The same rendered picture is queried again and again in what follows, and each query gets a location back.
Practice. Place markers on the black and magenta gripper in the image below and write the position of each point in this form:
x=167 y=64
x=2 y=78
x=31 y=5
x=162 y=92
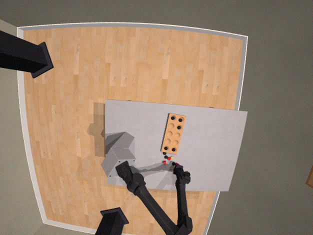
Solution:
x=177 y=168

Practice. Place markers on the orange wooden tray with round pockets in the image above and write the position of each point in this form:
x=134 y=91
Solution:
x=173 y=135

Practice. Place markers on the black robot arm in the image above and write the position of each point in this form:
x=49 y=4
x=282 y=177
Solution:
x=136 y=182

